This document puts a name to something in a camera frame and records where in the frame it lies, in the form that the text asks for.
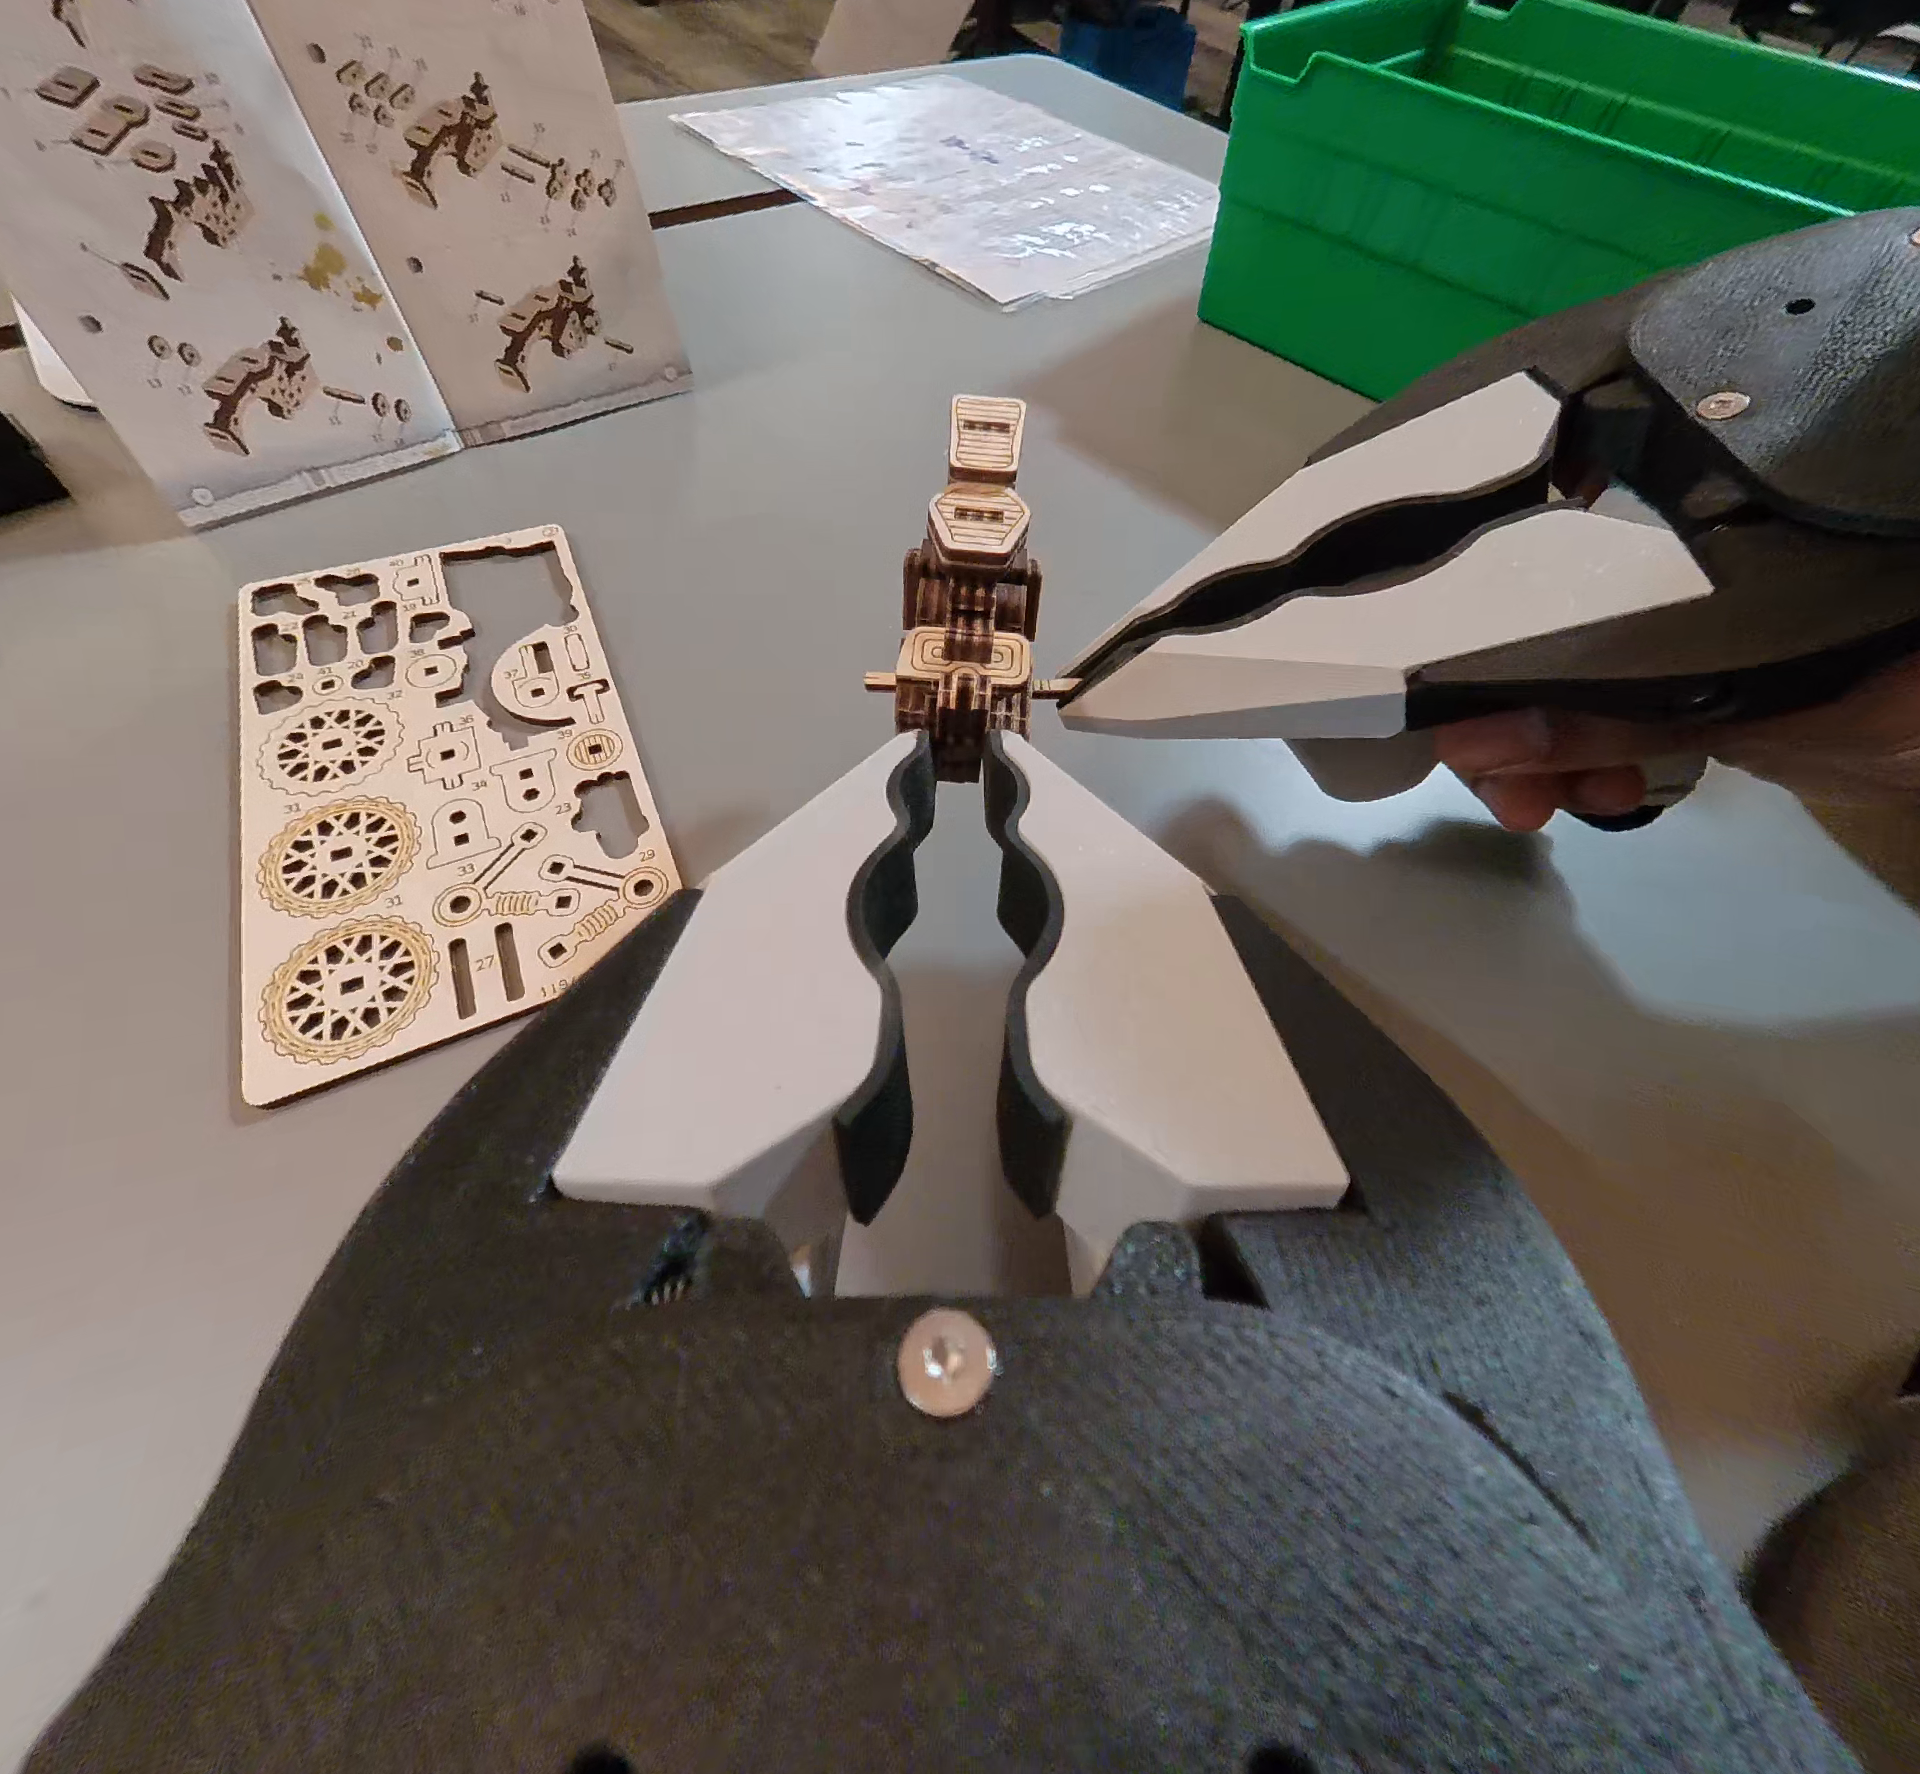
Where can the person's right hand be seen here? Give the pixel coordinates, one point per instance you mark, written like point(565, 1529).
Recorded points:
point(1544, 778)

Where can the laminated printed paper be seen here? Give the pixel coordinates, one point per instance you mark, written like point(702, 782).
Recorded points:
point(959, 177)

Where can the blue storage bin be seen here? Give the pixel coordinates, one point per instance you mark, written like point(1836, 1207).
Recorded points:
point(1126, 57)

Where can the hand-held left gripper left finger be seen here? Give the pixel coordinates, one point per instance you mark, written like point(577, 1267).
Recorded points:
point(736, 1038)

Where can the green plastic bin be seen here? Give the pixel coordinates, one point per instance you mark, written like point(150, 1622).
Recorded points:
point(1427, 244)

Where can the wooden parts sheet with gears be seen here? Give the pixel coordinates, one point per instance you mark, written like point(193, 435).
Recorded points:
point(599, 750)

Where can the wooden model assembly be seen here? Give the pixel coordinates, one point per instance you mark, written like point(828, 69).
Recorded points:
point(977, 530)

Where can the person's olive clothing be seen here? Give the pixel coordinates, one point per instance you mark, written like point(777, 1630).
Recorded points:
point(1859, 1655)

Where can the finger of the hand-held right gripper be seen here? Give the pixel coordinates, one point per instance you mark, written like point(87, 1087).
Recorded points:
point(1409, 454)
point(1427, 634)

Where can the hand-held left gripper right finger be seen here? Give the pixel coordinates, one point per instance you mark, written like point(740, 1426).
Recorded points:
point(1170, 1055)

